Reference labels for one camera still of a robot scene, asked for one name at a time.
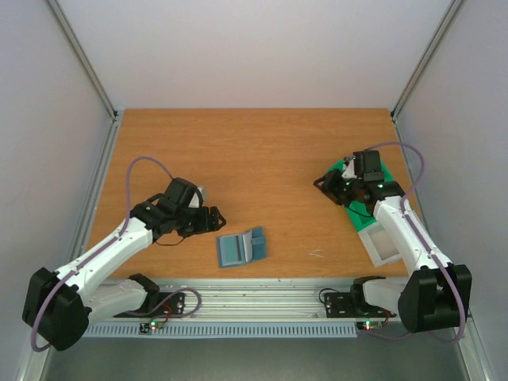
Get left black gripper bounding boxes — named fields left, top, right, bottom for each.
left=175, top=206, right=226, bottom=237

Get blue card holder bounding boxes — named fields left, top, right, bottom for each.
left=216, top=226, right=267, bottom=268

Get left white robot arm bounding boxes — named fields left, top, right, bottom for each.
left=22, top=178, right=226, bottom=352

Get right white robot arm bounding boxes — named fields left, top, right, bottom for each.
left=314, top=148, right=472, bottom=337

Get green bin far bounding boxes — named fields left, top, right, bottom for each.
left=327, top=160, right=394, bottom=182

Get white tray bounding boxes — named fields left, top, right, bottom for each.
left=359, top=222, right=402, bottom=267

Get left circuit board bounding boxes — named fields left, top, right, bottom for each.
left=138, top=321, right=165, bottom=335

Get circuit board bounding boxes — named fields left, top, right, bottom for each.
left=356, top=320, right=388, bottom=331
left=138, top=321, right=165, bottom=335

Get right circuit board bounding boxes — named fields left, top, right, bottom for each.
left=356, top=320, right=388, bottom=331

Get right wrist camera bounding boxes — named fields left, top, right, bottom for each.
left=342, top=156, right=356, bottom=179

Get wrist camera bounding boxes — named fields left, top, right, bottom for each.
left=342, top=156, right=356, bottom=179
left=188, top=187, right=206, bottom=209

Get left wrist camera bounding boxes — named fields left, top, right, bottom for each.
left=188, top=187, right=206, bottom=209

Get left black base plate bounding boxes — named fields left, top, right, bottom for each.
left=114, top=292, right=185, bottom=318

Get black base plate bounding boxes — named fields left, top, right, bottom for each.
left=322, top=292, right=387, bottom=319
left=114, top=292, right=185, bottom=318

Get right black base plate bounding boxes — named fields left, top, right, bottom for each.
left=322, top=292, right=387, bottom=319

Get grey slotted cable duct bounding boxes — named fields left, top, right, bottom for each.
left=84, top=321, right=357, bottom=340

